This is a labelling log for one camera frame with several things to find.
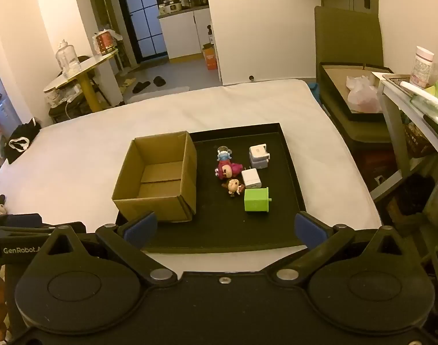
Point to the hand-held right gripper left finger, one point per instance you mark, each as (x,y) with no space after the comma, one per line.
(141,228)

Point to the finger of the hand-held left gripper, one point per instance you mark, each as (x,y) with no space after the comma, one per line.
(17,220)

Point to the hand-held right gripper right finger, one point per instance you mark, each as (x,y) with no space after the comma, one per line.
(310,230)

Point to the brown cardboard box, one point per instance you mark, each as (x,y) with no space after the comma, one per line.
(158,183)

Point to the green box toy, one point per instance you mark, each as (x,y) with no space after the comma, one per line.
(256,200)

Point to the black tray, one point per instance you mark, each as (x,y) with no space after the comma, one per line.
(219,226)

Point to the white charger plug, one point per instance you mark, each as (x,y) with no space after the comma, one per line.
(252,178)

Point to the brown-haired figurine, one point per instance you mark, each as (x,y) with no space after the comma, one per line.
(234,187)

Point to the lavender grey cube toy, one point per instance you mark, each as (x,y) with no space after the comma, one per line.
(258,157)

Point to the pink figurine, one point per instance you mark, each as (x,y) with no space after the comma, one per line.
(230,169)

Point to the blue figurine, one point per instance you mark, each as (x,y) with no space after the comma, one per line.
(223,155)

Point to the black cloth with white print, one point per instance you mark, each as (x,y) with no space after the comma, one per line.
(23,140)

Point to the white power strip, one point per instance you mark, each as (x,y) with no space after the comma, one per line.
(64,94)

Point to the blue cloth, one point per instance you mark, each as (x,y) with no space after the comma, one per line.
(314,91)

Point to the black slipper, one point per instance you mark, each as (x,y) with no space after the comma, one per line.
(160,81)
(141,86)

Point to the white side table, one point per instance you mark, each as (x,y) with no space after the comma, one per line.
(393,115)

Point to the white plastic bag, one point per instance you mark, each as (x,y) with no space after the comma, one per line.
(363,95)

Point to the black shallow box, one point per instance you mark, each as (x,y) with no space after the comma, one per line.
(334,86)

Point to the yellow slippers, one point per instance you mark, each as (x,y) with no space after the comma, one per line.
(127,81)

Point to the clear water jar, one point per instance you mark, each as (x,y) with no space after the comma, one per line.
(67,59)

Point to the round table with yellow leg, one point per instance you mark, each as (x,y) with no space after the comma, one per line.
(87,65)

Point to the white tube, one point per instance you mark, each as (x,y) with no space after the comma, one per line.
(424,95)

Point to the orange carton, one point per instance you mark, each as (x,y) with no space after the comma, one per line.
(209,57)

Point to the red-brown box in plastic bag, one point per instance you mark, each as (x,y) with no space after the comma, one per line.
(104,42)

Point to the white kitchen cabinet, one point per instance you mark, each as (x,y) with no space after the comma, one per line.
(181,34)

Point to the olive green chair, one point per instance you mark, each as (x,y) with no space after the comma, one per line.
(348,36)

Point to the white bottle with pink cap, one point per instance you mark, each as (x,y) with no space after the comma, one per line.
(422,66)

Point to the dark-framed glass door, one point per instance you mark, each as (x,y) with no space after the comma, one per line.
(143,14)

